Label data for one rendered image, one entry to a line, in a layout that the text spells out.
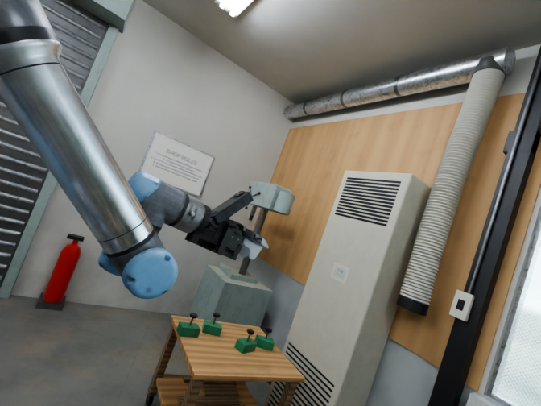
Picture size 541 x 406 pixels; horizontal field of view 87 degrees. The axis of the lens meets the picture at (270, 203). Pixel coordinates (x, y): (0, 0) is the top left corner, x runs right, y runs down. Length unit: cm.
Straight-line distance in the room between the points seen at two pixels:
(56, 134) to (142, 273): 20
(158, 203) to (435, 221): 149
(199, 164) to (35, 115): 266
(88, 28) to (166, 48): 61
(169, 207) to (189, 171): 244
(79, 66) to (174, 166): 108
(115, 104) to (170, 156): 63
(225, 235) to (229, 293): 177
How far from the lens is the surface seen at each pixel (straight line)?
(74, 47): 301
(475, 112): 201
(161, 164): 296
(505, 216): 179
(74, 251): 288
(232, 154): 319
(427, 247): 177
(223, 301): 241
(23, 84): 43
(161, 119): 300
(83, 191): 44
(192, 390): 156
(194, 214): 60
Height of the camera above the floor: 127
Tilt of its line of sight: 3 degrees up
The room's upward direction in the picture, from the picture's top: 20 degrees clockwise
